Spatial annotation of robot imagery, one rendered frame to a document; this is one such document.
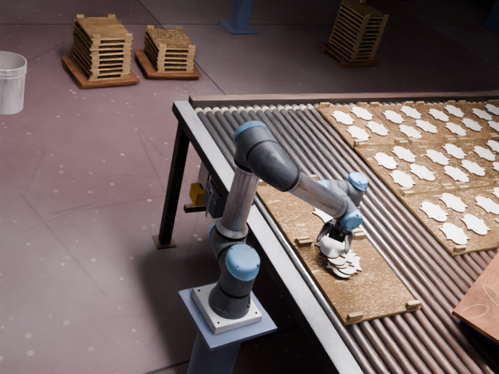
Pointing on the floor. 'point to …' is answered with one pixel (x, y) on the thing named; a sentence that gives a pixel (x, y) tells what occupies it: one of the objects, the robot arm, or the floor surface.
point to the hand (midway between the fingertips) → (332, 245)
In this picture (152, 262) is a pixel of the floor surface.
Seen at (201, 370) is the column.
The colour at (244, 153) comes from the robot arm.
